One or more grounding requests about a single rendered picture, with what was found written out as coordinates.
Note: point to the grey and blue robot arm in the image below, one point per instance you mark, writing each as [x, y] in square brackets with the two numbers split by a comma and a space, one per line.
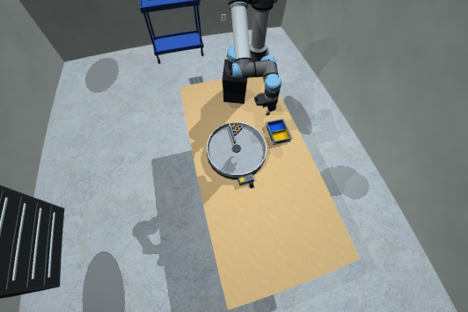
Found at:
[252, 64]

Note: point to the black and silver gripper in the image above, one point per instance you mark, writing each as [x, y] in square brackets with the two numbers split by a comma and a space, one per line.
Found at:
[263, 100]

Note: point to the dark grey two-compartment bin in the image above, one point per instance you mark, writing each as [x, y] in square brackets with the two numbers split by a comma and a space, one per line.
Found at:
[280, 132]

